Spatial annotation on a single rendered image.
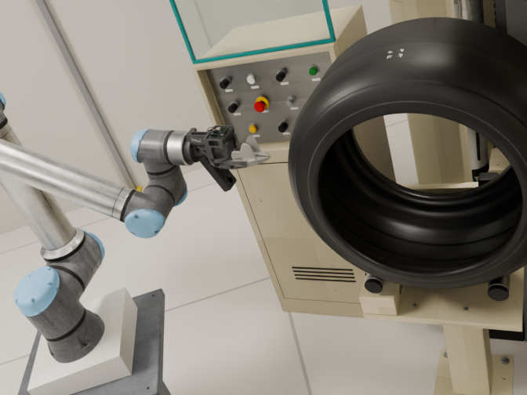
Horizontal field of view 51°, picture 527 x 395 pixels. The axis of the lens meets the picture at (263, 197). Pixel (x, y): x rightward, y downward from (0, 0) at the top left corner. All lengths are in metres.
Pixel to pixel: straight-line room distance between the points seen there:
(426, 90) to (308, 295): 1.67
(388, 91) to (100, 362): 1.24
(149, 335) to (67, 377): 0.29
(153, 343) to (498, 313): 1.10
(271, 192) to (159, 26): 1.93
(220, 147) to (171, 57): 2.61
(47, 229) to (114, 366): 0.48
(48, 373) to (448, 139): 1.40
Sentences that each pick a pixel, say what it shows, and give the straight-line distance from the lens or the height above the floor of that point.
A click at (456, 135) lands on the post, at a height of 1.10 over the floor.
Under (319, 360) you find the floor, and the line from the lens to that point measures 2.47.
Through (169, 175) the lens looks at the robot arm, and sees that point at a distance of 1.49.
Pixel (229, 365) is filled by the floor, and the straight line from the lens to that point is 2.60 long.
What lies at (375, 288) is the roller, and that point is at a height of 0.90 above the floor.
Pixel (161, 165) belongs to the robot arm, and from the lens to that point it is 1.47.
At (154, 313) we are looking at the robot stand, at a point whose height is 0.60.
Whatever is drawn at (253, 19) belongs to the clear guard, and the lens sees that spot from 1.93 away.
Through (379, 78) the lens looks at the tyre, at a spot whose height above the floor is 1.44.
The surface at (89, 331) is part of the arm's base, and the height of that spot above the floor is 0.74.
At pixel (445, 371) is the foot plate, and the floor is 0.01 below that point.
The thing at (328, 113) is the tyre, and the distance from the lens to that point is 1.09.
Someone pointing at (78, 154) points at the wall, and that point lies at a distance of 4.24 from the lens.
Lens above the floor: 1.84
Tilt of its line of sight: 31 degrees down
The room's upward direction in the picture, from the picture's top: 19 degrees counter-clockwise
